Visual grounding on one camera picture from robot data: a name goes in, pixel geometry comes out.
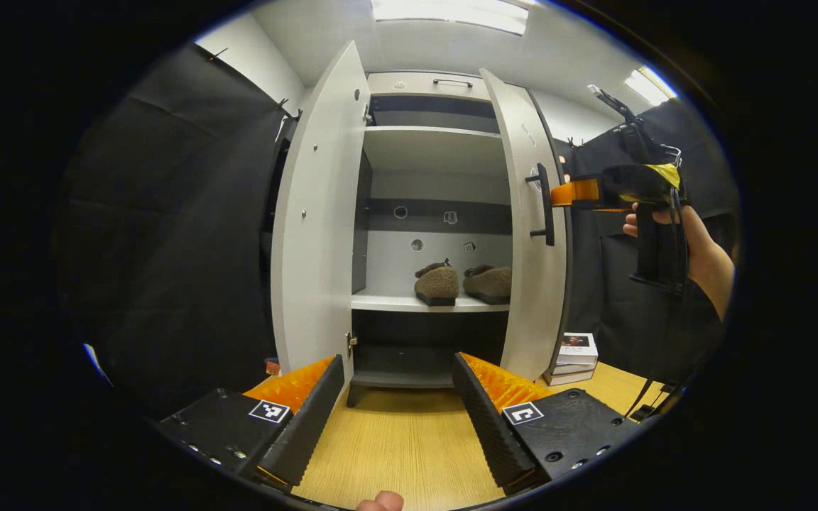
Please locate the white shoe cabinet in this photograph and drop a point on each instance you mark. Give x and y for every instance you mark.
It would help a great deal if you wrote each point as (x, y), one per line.
(430, 152)

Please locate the brown fuzzy shoe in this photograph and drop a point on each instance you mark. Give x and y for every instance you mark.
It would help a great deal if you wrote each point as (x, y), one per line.
(491, 284)
(437, 284)

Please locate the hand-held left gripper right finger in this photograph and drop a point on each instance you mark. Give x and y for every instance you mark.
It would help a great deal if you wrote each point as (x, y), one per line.
(491, 426)

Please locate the white cabinet drawer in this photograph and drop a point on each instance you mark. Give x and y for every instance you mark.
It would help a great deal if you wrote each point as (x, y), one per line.
(451, 93)

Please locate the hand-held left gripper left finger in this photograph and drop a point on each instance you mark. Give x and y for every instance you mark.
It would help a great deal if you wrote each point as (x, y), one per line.
(309, 426)

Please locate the white book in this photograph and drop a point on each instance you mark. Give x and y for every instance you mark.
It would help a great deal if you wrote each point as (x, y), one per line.
(565, 379)
(572, 369)

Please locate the white book picture cover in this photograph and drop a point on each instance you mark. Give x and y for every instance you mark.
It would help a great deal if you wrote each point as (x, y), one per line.
(579, 348)

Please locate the rectangular ceiling light panel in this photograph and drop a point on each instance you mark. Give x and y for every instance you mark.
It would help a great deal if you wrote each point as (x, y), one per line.
(650, 85)
(451, 15)

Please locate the white shoe cabinet door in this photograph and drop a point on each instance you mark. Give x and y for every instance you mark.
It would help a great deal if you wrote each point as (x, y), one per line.
(522, 298)
(317, 234)

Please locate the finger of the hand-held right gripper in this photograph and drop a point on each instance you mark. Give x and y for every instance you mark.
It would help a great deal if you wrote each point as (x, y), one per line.
(576, 193)

